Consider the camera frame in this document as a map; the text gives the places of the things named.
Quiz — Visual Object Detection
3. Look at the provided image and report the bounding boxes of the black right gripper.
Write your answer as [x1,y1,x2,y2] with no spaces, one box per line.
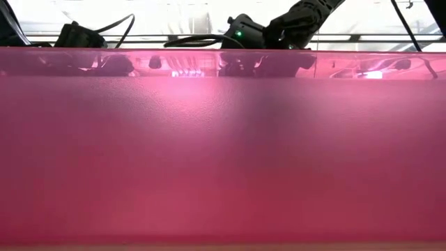
[221,13,268,50]

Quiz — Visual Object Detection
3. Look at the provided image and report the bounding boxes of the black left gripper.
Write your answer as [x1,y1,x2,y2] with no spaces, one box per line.
[54,20,108,49]

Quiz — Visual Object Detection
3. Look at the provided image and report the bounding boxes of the pink plastic container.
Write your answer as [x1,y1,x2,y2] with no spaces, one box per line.
[0,47,446,245]

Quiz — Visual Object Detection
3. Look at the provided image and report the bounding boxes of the black cable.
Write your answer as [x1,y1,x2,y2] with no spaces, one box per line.
[163,33,245,49]
[390,0,423,52]
[93,13,136,49]

